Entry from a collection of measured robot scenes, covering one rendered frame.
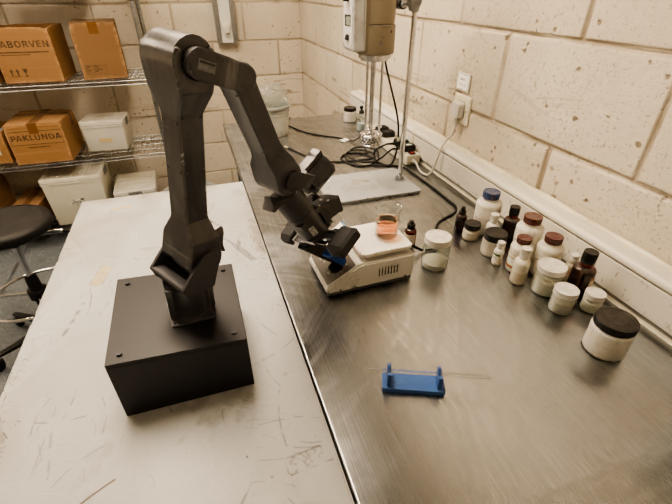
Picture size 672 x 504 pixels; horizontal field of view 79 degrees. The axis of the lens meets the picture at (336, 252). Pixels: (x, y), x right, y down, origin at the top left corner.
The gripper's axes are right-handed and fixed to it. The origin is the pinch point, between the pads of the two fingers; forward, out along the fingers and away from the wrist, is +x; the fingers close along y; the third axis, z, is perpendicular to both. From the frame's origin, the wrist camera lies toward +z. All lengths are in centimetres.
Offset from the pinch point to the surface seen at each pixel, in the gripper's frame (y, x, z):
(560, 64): -23, 2, 62
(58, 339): 25, -19, -43
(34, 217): 146, -15, -28
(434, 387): -28.7, 10.0, -13.6
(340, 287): -2.4, 5.9, -4.2
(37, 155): 237, -22, 1
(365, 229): 0.8, 5.2, 10.8
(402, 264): -8.8, 10.9, 7.6
